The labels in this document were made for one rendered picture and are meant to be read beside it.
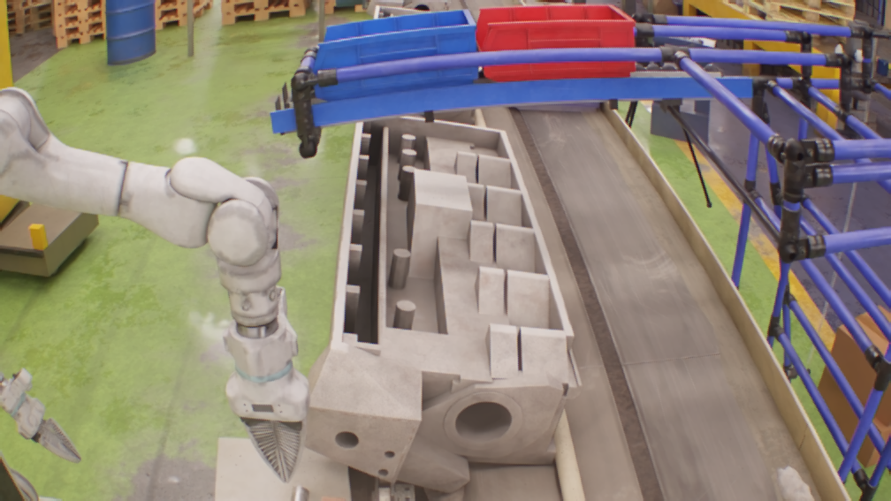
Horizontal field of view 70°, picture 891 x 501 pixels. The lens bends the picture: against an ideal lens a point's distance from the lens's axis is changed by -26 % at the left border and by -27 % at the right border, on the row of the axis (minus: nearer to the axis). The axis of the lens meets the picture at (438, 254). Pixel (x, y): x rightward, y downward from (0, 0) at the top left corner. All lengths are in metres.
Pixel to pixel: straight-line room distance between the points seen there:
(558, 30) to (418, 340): 0.61
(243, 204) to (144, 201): 0.12
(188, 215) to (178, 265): 2.73
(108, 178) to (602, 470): 0.90
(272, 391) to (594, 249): 1.17
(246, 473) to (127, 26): 6.81
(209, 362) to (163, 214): 2.09
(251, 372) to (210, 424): 1.72
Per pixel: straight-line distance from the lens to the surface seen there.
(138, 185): 0.84
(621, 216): 2.14
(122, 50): 7.87
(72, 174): 0.84
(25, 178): 0.84
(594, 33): 1.51
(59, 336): 3.27
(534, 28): 1.49
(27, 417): 1.68
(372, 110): 1.50
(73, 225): 3.79
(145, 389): 2.84
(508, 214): 1.69
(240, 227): 0.82
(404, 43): 1.48
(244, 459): 1.28
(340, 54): 1.48
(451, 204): 1.61
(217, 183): 0.83
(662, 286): 1.84
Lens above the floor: 1.65
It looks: 28 degrees down
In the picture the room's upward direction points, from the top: straight up
